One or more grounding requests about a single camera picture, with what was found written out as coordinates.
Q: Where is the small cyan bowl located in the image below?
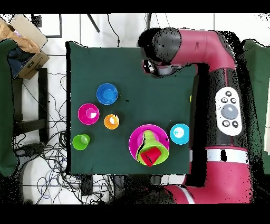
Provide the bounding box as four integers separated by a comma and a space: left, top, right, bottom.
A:
169, 123, 190, 146

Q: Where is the grey chair base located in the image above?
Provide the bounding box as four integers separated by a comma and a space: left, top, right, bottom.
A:
14, 142, 46, 158

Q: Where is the small magenta bowl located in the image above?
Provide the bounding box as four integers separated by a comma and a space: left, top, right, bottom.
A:
78, 102, 100, 126

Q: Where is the cardboard box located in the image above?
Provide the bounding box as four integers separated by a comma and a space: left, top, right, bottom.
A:
0, 14, 51, 80

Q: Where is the red cup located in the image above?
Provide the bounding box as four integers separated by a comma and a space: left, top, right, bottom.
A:
140, 146, 163, 168

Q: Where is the dark green tablecloth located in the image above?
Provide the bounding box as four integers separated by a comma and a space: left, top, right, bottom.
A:
65, 41, 199, 176

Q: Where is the large pink bowl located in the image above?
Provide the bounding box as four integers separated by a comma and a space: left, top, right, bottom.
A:
128, 124, 170, 162

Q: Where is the black floor cable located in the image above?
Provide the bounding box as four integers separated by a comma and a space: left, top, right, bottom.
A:
106, 13, 121, 48

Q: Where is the large green bowl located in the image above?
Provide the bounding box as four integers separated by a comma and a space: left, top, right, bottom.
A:
136, 140, 170, 166

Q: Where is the orange cup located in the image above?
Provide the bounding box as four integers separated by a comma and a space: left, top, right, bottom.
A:
103, 114, 120, 130

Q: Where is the tall green cup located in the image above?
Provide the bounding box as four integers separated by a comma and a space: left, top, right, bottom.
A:
72, 134, 91, 151

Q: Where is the small blue bowl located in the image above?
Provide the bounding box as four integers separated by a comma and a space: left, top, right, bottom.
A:
96, 82, 119, 106

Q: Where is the black power strip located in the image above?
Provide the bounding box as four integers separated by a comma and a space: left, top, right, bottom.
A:
81, 174, 94, 197

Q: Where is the black stool frame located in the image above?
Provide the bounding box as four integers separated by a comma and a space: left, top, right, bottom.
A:
11, 68, 50, 144

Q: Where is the green cloth covered table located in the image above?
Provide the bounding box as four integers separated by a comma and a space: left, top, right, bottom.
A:
0, 39, 18, 178
242, 39, 270, 175

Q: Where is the black floor frame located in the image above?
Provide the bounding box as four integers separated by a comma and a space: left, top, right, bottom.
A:
31, 13, 63, 39

